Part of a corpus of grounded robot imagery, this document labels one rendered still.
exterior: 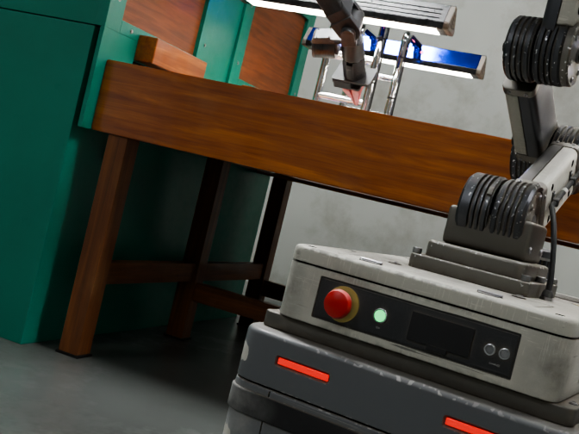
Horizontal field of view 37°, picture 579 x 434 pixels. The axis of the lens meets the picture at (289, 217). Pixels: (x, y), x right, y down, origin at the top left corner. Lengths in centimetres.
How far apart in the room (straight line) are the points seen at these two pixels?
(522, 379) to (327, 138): 99
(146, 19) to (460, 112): 220
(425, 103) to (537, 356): 328
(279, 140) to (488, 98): 234
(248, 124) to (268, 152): 9
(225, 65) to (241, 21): 16
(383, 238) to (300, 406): 313
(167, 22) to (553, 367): 170
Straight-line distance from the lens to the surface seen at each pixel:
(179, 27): 261
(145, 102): 221
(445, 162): 192
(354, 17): 209
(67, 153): 228
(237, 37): 293
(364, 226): 439
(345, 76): 219
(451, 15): 231
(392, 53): 290
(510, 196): 143
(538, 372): 116
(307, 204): 455
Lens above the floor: 55
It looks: 2 degrees down
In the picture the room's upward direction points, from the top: 14 degrees clockwise
